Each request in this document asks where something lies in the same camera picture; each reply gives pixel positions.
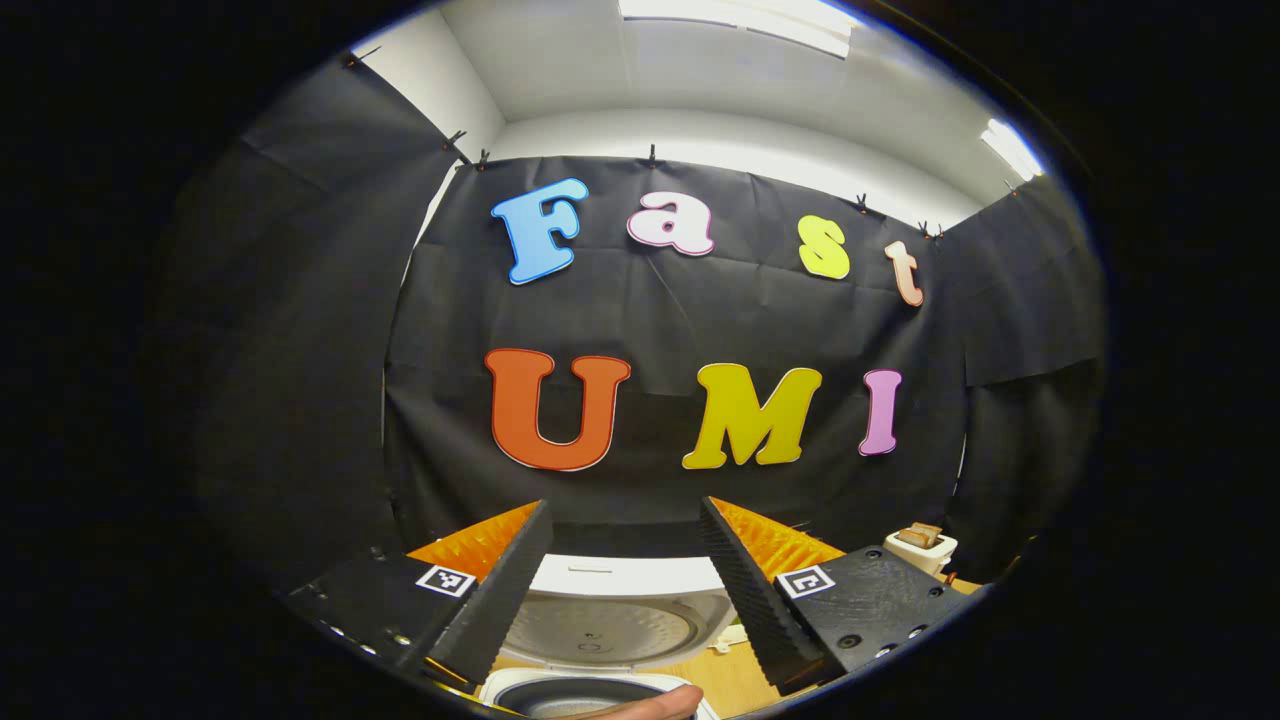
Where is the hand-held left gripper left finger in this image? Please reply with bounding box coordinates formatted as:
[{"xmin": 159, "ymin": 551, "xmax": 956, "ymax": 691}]
[{"xmin": 285, "ymin": 498, "xmax": 556, "ymax": 689}]

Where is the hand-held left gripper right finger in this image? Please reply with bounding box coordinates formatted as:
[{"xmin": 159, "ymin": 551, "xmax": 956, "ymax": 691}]
[{"xmin": 698, "ymin": 495, "xmax": 991, "ymax": 696}]

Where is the white rice cooker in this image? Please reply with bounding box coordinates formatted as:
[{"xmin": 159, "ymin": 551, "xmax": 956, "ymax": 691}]
[{"xmin": 478, "ymin": 553, "xmax": 739, "ymax": 720}]

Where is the white toaster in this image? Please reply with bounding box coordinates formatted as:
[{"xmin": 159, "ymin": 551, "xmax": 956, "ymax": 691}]
[{"xmin": 884, "ymin": 530, "xmax": 959, "ymax": 578}]

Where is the black backdrop cloth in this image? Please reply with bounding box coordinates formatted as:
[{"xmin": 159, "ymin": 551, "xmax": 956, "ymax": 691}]
[{"xmin": 150, "ymin": 55, "xmax": 1106, "ymax": 591}]

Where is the small ceiling light panel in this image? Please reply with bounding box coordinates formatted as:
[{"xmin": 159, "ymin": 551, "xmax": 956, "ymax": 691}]
[{"xmin": 980, "ymin": 118, "xmax": 1044, "ymax": 183}]

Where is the long ceiling light panel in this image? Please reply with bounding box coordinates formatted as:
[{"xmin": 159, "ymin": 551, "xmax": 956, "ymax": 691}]
[{"xmin": 618, "ymin": 0, "xmax": 856, "ymax": 59}]

